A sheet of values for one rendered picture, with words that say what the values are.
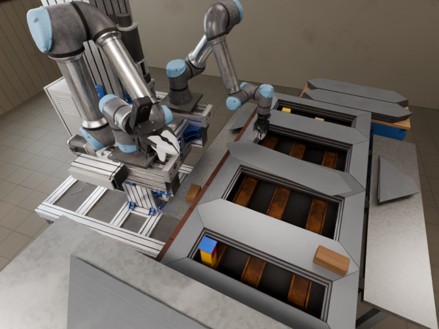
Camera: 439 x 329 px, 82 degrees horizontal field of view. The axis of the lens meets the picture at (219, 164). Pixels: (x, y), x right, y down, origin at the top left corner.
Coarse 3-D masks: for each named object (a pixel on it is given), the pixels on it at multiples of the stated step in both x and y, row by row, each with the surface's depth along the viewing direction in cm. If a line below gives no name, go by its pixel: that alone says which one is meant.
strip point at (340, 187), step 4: (340, 176) 135; (336, 180) 133; (340, 180) 133; (336, 184) 131; (340, 184) 131; (344, 184) 131; (336, 188) 129; (340, 188) 129; (344, 188) 129; (348, 188) 129; (332, 192) 127; (336, 192) 127; (340, 192) 127; (344, 192) 127; (348, 192) 127
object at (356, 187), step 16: (320, 112) 184; (336, 112) 179; (272, 128) 170; (320, 144) 162; (336, 144) 158; (352, 144) 154; (256, 176) 141; (272, 176) 138; (224, 192) 128; (304, 192) 133; (352, 192) 127; (336, 224) 118; (224, 240) 112; (336, 240) 111; (192, 256) 108; (256, 256) 108; (272, 256) 104; (304, 272) 101; (288, 304) 94
